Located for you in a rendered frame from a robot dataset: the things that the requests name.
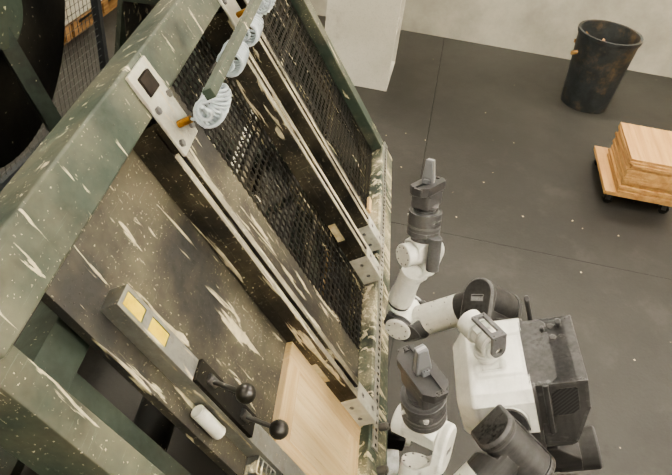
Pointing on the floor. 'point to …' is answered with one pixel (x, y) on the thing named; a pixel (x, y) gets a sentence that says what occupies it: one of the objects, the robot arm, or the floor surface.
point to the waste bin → (598, 64)
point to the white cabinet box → (366, 22)
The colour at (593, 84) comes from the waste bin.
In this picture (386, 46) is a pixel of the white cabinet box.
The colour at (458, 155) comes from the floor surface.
